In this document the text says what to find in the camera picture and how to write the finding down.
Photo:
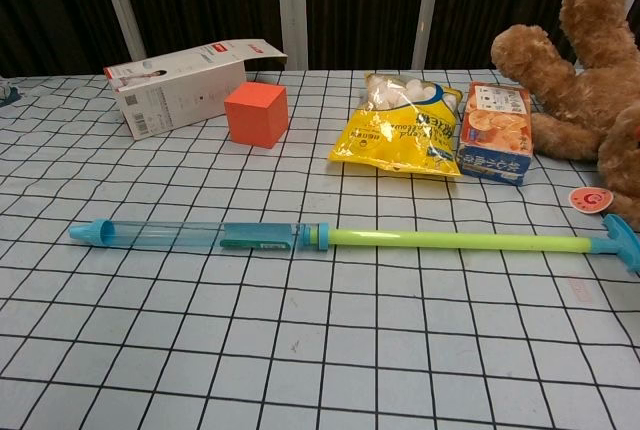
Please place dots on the orange blue biscuit box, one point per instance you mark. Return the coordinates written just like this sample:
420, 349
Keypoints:
495, 135

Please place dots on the round pink paper tag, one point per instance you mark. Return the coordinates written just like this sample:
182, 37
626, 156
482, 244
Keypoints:
590, 199

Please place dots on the blue checkered tablecloth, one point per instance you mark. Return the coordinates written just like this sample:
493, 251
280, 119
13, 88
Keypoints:
300, 330

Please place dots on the white cardboard product box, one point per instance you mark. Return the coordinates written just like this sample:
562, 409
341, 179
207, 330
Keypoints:
165, 95

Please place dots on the dark folding partition screen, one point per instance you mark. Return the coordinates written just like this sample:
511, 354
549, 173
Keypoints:
360, 5

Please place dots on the orange cube block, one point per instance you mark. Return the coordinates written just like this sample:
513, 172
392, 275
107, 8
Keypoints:
252, 117

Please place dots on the brown teddy bear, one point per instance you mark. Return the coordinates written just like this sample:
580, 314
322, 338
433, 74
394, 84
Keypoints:
595, 80

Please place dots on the yellow marshmallow bag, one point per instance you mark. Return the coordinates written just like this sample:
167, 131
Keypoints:
390, 137

